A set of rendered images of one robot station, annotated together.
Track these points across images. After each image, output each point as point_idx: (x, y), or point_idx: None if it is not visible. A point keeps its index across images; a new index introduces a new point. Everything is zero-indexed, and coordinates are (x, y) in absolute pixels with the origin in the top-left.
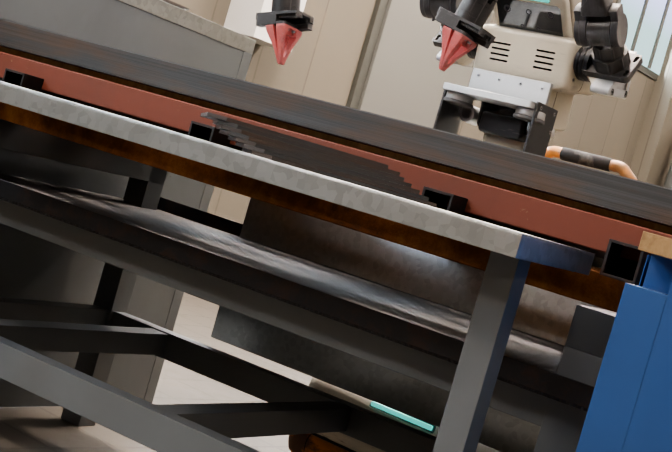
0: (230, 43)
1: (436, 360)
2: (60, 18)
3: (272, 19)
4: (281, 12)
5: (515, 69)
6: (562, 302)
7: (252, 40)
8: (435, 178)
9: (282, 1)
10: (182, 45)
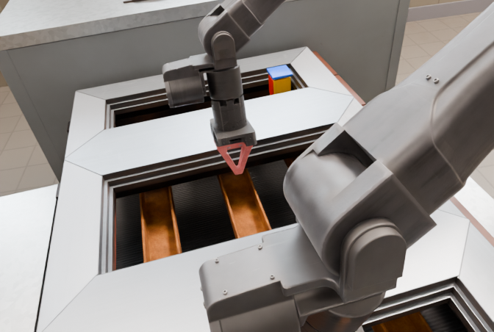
0: None
1: None
2: (197, 45)
3: (213, 136)
4: (214, 132)
5: None
6: None
7: None
8: None
9: (215, 118)
10: (328, 8)
